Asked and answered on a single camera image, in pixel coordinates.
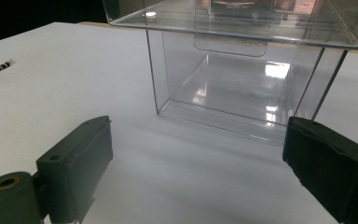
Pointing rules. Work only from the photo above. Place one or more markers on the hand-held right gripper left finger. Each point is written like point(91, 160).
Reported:
point(74, 168)

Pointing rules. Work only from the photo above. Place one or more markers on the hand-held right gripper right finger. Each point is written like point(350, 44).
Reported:
point(332, 168)

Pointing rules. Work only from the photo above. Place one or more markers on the clear plastic drawer organizer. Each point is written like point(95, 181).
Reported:
point(230, 93)

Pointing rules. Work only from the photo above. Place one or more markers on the clear plastic drawer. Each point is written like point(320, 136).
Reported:
point(239, 21)

